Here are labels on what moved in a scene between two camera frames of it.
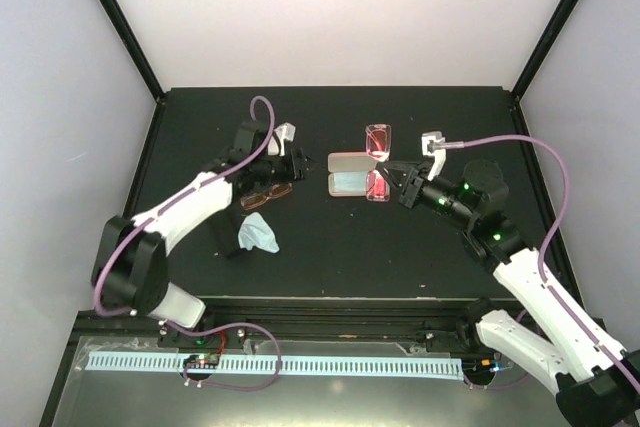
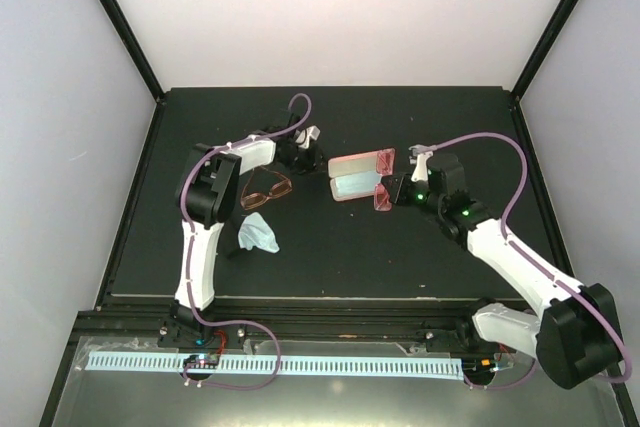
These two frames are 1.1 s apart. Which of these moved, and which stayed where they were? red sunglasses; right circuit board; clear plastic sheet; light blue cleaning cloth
Moved: red sunglasses
Stayed: light blue cleaning cloth; clear plastic sheet; right circuit board
